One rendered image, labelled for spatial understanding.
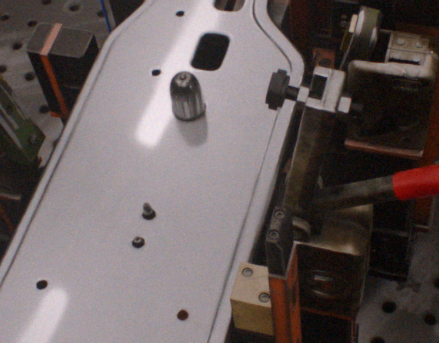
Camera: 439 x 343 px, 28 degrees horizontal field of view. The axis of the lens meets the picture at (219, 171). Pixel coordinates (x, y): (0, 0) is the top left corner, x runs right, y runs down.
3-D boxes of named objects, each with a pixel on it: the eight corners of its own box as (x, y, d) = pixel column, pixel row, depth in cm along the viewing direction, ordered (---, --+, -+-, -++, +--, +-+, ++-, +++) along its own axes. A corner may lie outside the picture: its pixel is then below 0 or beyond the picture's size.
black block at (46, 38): (85, 161, 123) (26, 8, 99) (158, 174, 120) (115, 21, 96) (63, 209, 118) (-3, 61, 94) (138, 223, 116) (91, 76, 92)
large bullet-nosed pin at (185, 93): (180, 103, 89) (171, 60, 84) (210, 108, 89) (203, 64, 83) (171, 128, 88) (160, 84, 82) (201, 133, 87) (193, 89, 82)
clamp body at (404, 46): (340, 214, 114) (345, 5, 83) (430, 231, 111) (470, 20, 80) (325, 277, 109) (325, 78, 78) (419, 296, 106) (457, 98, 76)
